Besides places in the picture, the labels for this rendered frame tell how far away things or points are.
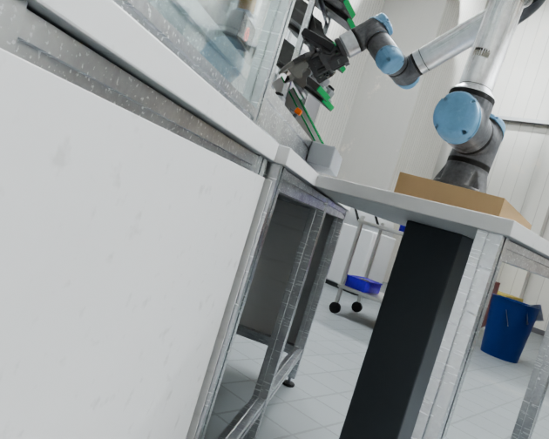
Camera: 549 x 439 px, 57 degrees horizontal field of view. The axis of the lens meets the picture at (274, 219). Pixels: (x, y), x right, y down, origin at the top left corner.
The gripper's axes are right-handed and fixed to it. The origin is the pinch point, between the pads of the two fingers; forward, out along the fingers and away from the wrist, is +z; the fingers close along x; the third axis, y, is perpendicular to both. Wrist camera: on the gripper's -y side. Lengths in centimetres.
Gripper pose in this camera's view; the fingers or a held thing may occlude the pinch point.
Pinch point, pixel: (283, 74)
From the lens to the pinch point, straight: 167.4
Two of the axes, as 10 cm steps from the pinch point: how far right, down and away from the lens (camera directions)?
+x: 2.2, 0.4, 9.8
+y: 4.3, 8.9, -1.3
